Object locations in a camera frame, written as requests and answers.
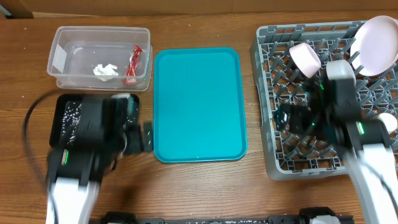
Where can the white napkin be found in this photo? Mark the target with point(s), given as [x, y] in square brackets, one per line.
[105, 73]

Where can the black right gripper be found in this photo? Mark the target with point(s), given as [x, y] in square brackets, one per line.
[292, 118]

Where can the grey dishwasher rack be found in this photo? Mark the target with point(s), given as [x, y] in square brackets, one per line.
[279, 81]

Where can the black rail at table edge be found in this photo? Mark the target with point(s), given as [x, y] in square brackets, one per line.
[305, 215]

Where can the red snack wrapper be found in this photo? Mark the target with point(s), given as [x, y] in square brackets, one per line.
[133, 64]

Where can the teal serving tray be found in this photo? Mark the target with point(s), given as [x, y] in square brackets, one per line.
[198, 106]

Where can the white round plate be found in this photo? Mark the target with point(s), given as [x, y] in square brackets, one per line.
[376, 46]

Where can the pink bowl with rice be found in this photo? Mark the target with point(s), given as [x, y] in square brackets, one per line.
[305, 58]

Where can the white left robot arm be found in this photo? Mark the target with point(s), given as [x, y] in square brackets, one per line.
[75, 175]

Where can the grey bowl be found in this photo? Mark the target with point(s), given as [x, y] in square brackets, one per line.
[340, 70]

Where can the black tray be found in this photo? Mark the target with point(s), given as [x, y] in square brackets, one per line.
[92, 119]

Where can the white cup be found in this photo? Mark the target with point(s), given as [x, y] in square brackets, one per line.
[389, 120]

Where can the clear plastic bin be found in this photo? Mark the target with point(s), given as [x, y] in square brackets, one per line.
[76, 51]

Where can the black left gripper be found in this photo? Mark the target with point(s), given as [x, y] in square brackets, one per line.
[135, 130]

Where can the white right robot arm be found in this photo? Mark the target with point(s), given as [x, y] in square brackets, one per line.
[334, 115]

